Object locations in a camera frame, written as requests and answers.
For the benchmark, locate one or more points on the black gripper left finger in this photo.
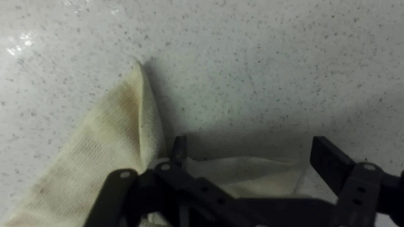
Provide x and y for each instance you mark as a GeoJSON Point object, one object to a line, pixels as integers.
{"type": "Point", "coordinates": [185, 193]}

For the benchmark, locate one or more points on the beige kitchen towel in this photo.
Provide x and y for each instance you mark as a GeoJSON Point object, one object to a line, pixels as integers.
{"type": "Point", "coordinates": [106, 146]}

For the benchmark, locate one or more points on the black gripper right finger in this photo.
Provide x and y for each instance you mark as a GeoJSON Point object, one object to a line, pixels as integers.
{"type": "Point", "coordinates": [362, 193]}

